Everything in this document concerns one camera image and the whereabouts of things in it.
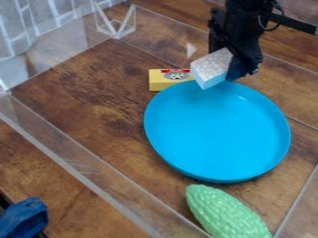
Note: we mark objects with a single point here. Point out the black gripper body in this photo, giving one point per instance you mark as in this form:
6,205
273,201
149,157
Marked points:
237,23

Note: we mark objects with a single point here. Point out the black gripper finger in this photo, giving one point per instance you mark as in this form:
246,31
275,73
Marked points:
241,68
217,42

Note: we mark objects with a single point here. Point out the white speckled foam block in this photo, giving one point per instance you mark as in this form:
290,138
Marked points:
211,67

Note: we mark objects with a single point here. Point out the yellow rectangular box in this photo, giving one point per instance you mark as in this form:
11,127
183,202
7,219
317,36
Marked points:
163,78

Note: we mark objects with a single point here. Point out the blue round tray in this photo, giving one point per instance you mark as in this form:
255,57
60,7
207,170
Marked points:
221,135

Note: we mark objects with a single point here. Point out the white grid curtain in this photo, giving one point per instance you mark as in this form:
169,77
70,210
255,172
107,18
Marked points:
26,19

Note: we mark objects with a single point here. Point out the green bitter gourd toy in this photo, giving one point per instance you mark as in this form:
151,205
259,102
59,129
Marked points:
223,215

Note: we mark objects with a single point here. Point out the clear acrylic enclosure wall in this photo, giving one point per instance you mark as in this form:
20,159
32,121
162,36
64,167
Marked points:
74,147

